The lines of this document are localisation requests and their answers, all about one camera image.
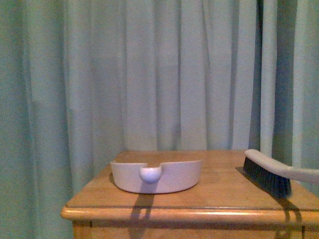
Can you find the white plastic dustpan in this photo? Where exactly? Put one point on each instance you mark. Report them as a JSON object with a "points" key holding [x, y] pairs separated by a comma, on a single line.
{"points": [[168, 177]]}

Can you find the light green curtain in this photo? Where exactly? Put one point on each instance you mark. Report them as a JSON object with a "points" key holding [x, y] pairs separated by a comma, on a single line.
{"points": [[82, 80]]}

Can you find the white hand brush black bristles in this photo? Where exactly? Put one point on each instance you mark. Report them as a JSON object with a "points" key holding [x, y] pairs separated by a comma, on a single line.
{"points": [[273, 176]]}

